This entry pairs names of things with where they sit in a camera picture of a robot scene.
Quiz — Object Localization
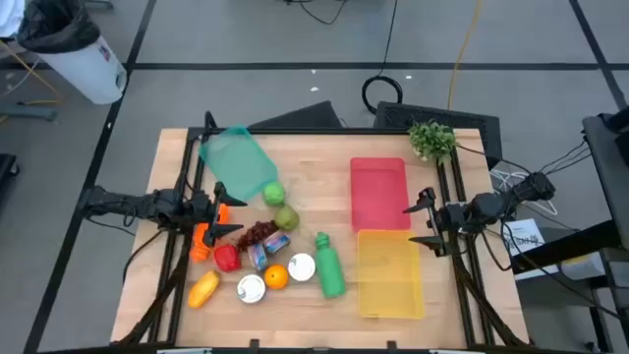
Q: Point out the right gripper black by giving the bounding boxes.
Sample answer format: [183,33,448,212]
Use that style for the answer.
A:
[402,187,473,258]

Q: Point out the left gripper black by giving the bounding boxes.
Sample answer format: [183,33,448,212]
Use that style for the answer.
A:
[189,181,249,249]

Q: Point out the dark red toy grapes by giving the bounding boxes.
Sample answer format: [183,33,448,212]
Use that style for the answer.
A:
[236,219,279,253]

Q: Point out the red toy bell pepper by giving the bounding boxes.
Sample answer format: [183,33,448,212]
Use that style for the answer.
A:
[213,243,243,273]

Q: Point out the green toy apple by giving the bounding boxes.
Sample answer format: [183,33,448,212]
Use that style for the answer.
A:
[261,180,287,207]

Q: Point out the tall can colourful label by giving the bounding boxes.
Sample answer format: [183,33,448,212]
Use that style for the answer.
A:
[247,243,269,272]
[263,230,292,256]

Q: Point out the green toy pear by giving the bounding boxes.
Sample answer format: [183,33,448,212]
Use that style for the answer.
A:
[273,205,301,233]

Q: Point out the yellow toy mango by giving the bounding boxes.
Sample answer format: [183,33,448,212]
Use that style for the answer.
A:
[187,268,221,310]

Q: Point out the toy orange fruit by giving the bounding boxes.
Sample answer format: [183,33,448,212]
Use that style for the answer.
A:
[263,264,290,291]

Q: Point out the tuna can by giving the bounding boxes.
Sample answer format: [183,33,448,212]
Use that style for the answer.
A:
[287,252,317,283]
[236,273,267,305]

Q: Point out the green plastic bottle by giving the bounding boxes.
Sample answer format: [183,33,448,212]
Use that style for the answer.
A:
[314,231,347,299]

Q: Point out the orange plastic bottle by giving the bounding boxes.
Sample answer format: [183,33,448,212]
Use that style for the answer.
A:
[189,203,231,264]

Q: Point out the teal plastic bin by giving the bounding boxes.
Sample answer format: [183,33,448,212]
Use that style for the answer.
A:
[198,125,280,202]

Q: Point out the red plastic bin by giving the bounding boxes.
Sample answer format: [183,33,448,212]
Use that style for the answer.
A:
[349,156,413,232]

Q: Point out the yellow plastic bin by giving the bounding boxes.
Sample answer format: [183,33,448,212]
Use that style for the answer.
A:
[357,228,427,320]

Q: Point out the small green artificial plant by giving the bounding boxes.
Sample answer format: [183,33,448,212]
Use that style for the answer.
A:
[407,119,459,166]

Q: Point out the white printed paper sheet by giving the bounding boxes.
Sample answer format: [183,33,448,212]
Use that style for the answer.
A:
[501,218,546,258]

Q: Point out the black computer case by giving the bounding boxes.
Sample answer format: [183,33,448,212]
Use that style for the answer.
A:
[372,100,503,171]

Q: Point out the black wedge-shaped box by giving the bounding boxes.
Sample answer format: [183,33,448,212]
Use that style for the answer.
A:
[248,100,344,130]

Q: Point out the dark side desk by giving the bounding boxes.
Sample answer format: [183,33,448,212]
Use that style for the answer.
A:
[582,105,629,257]

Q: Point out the white trash can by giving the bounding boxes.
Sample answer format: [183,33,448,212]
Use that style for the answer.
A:
[29,33,128,105]

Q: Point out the grey stand foot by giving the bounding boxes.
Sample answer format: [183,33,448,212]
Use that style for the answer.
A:
[0,101,58,123]

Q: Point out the black trash bag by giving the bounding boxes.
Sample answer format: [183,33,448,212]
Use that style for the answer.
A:
[17,0,101,54]

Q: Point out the white cloth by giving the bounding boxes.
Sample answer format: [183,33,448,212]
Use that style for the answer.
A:
[0,0,26,38]

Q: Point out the black metal table frame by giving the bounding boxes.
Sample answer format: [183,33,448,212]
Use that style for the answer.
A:
[117,110,530,348]

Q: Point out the white cable bundle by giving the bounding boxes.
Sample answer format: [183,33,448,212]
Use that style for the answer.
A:
[488,166,559,217]

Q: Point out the black cable with coil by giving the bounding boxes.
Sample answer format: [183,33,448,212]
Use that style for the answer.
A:
[361,0,404,115]

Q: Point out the hanging yellow cable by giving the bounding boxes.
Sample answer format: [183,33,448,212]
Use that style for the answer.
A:
[446,0,486,110]

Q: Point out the black floor cable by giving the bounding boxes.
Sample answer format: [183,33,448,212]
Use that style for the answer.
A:
[284,0,348,26]

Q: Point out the thin yellow floor cable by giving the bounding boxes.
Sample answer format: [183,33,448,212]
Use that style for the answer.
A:
[0,38,63,107]

